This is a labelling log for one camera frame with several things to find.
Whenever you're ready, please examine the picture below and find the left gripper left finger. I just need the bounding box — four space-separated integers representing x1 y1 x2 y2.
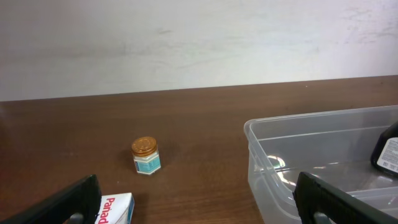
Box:
2 174 101 224

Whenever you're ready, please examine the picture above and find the clear plastic container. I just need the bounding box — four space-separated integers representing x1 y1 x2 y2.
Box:
244 106 397 223

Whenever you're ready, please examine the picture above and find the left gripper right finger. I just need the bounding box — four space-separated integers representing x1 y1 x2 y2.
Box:
293 172 397 224

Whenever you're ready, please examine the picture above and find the small jar gold lid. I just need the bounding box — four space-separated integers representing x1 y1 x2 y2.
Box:
131 136 161 175

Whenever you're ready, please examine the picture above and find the dark syrup bottle white cap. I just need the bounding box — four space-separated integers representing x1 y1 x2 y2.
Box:
371 122 397 177

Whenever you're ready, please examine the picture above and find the white Panadol box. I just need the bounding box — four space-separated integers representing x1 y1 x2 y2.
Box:
95 193 135 224

